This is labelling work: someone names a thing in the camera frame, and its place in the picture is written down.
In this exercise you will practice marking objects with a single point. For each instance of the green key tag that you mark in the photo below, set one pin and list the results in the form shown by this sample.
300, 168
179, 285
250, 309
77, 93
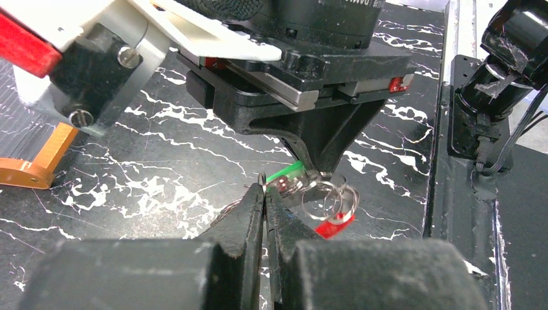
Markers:
291, 171

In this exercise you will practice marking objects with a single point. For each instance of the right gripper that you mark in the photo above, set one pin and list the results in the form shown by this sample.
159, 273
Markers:
315, 99

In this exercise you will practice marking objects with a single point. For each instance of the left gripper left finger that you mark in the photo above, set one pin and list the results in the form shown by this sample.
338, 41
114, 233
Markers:
216, 270

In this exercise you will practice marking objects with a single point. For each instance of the orange wooden shelf rack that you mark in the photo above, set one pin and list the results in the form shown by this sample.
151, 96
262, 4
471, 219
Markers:
38, 172

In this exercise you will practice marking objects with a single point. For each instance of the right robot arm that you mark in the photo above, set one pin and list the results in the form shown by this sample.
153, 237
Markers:
340, 24

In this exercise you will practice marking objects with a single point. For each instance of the metal keyring with red handle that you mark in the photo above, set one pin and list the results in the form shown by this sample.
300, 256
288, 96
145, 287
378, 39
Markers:
314, 206

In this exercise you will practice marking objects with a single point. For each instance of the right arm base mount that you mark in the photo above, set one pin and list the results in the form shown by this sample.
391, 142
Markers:
484, 93

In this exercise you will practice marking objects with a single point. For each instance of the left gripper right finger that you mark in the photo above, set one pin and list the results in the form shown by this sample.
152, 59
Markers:
309, 272

